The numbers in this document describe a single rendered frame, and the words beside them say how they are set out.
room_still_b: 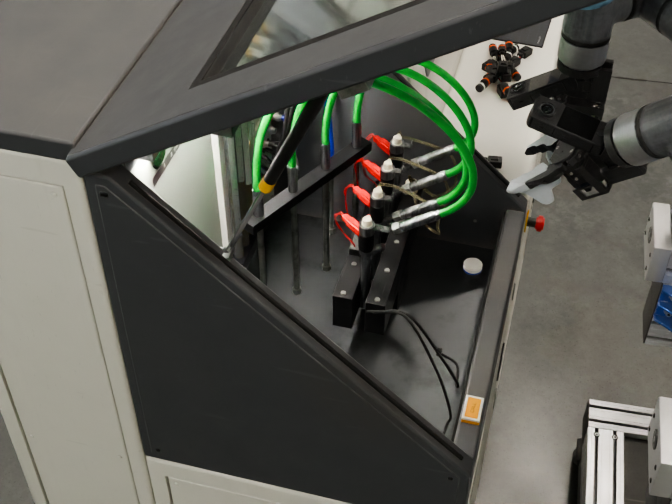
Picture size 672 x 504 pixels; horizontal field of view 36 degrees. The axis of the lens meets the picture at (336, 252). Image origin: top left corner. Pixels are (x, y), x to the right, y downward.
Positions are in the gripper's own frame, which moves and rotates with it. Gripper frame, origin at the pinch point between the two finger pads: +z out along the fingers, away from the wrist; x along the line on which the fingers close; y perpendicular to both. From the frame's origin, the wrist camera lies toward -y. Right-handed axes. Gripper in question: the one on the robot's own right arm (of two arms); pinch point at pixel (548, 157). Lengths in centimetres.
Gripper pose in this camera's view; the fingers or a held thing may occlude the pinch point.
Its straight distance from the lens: 179.6
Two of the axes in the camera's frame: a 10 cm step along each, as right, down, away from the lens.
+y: 9.6, 1.9, -2.0
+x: 2.7, -6.6, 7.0
